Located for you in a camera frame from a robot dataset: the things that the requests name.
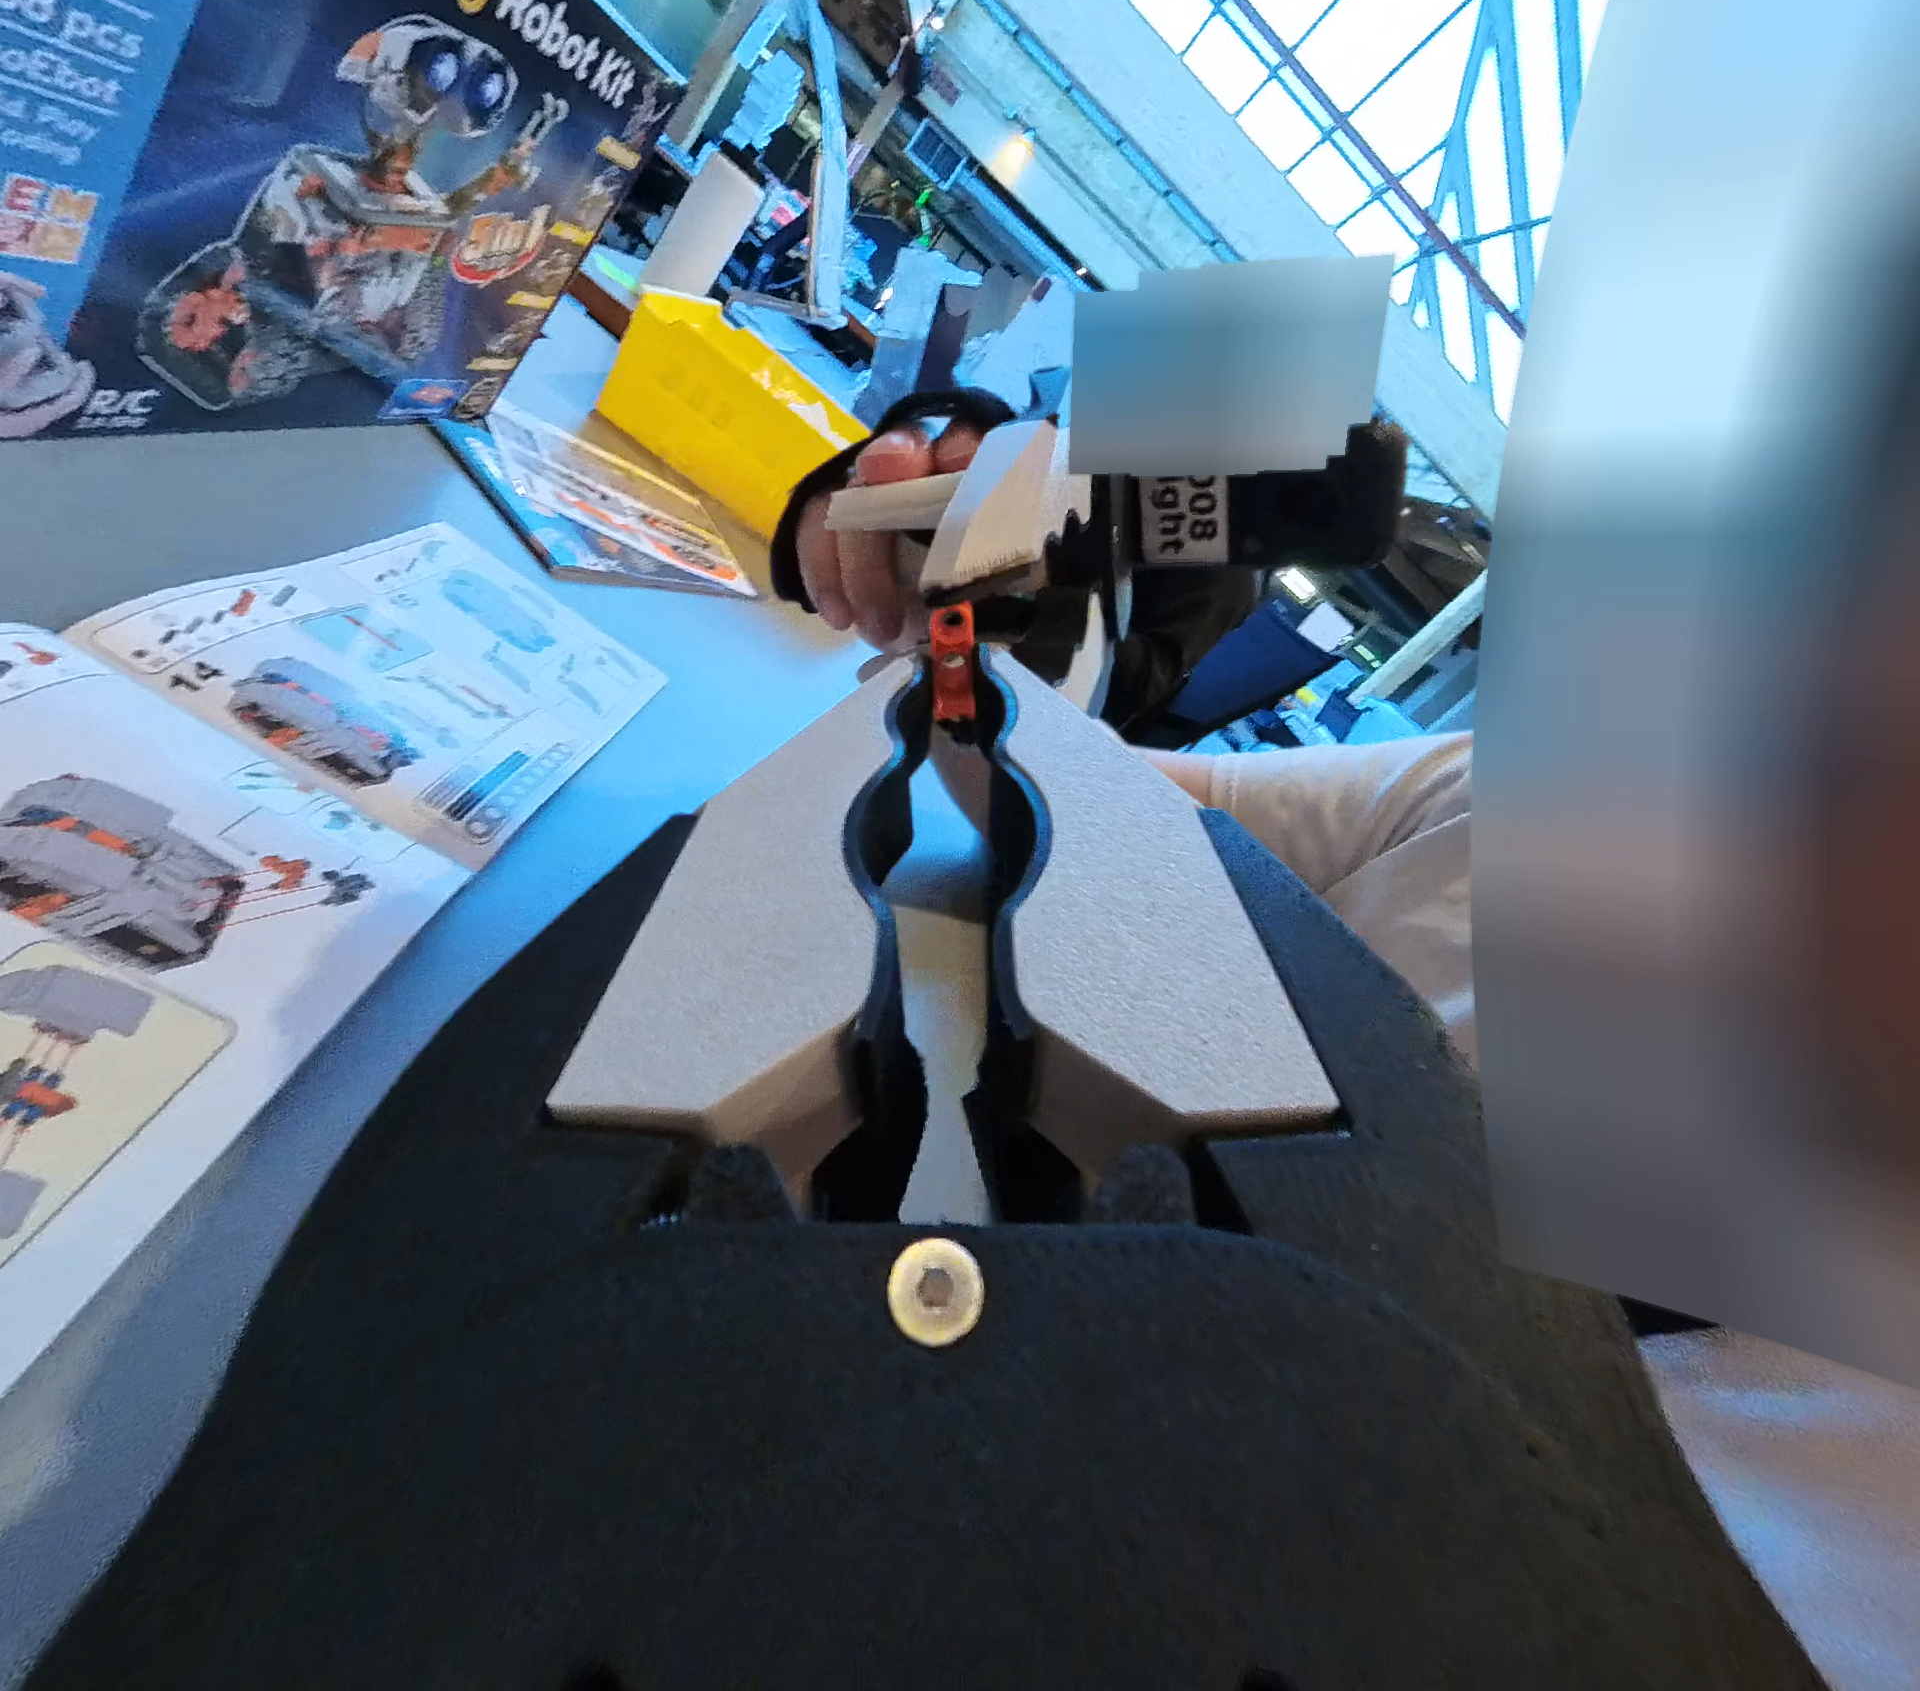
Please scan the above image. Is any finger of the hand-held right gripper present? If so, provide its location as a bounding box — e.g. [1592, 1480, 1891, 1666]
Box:
[916, 413, 1092, 610]
[1004, 591, 1124, 735]

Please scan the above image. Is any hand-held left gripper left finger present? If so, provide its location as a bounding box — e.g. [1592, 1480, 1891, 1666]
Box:
[542, 666, 925, 1224]

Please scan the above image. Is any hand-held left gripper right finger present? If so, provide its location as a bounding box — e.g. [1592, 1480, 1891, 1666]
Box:
[975, 660, 1344, 1224]

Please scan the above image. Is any person's right forearm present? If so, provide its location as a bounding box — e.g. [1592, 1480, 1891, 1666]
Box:
[1140, 739, 1352, 893]

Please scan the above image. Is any grey desk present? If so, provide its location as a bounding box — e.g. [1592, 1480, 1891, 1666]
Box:
[0, 421, 991, 1677]

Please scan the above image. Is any person's right hand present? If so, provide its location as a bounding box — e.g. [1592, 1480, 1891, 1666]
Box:
[795, 430, 991, 660]

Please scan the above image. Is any yellow plastic bin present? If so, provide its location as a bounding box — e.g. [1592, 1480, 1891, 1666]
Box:
[598, 291, 877, 542]

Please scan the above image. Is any toy sticker sheet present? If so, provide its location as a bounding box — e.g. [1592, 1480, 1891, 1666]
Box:
[484, 403, 761, 591]

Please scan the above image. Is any white paper towel roll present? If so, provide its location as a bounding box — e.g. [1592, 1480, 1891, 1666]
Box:
[642, 146, 766, 301]

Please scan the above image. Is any toy instruction booklet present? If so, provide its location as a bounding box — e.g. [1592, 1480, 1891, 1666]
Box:
[0, 523, 668, 1404]

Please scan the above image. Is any blue leaflet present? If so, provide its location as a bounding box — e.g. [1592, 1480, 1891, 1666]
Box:
[430, 413, 766, 603]

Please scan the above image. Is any robot kit box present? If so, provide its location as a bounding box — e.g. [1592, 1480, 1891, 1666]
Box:
[0, 0, 690, 443]

